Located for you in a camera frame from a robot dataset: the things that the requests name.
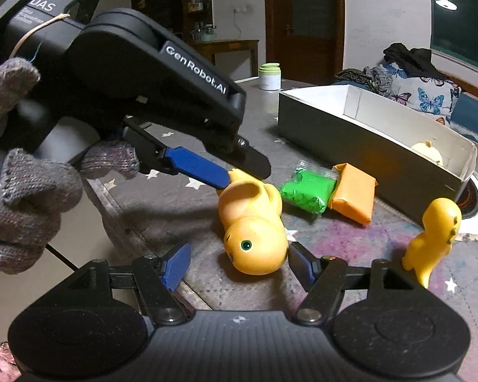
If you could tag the orange packet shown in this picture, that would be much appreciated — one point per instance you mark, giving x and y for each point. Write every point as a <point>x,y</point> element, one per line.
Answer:
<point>352,199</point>

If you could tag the striped dark clothes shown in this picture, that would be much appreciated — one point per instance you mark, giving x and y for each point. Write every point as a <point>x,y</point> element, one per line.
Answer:
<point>376,79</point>

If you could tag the large yellow dinosaur toy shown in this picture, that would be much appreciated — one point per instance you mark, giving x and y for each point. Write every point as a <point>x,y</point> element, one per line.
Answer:
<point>255,238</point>

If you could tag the pale yellow plush toy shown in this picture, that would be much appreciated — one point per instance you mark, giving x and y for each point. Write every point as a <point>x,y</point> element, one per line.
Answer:
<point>428,152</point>

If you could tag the white wall socket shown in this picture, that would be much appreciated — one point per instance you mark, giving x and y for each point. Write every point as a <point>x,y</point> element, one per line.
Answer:
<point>240,9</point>

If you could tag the wooden side table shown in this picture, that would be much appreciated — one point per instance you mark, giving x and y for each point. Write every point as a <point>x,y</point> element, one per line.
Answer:
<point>231,45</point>

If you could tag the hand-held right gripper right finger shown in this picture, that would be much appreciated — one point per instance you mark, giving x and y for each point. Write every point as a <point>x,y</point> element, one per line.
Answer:
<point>302,265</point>

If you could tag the grey and white cardboard box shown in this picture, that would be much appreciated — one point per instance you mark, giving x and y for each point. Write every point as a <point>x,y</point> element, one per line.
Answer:
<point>382,159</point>

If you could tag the pale green glass jar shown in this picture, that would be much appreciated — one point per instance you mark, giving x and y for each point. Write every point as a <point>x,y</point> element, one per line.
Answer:
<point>204,34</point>

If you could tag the white jar with green lid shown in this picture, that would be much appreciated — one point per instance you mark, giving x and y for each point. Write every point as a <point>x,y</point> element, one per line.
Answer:
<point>270,77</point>

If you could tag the black clothes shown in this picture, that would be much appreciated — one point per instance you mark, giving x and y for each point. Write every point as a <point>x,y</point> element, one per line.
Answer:
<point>418,61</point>

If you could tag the green foil packet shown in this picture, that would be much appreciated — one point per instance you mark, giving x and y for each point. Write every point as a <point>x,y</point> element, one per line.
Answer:
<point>306,191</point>

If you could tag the butterfly print pillow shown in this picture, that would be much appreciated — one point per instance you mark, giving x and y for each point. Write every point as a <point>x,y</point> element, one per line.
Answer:
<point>426,95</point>

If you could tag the dark wooden shelf cabinet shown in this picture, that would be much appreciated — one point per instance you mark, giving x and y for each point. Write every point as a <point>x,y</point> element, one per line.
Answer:
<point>163,4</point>

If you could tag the window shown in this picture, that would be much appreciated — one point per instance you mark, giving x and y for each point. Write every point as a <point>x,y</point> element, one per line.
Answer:
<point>462,28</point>

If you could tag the brown wooden door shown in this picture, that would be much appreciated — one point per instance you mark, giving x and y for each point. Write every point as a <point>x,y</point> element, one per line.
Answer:
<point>302,28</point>

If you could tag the grey star print tablecloth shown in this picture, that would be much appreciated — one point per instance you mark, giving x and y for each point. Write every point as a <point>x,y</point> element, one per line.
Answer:
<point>342,246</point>

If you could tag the blue sofa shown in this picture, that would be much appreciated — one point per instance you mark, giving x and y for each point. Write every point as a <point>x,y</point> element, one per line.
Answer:
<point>474,115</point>

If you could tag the person's left hand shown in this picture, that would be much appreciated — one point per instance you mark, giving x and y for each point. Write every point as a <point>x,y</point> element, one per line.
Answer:
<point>28,207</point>

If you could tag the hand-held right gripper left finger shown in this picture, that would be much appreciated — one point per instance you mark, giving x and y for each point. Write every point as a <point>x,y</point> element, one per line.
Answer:
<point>177,266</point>

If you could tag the pink cloth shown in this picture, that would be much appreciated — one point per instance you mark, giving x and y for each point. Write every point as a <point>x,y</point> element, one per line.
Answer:
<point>0,366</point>

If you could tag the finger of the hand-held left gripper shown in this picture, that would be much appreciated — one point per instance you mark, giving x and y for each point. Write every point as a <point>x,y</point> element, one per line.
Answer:
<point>255,165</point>
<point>195,169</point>

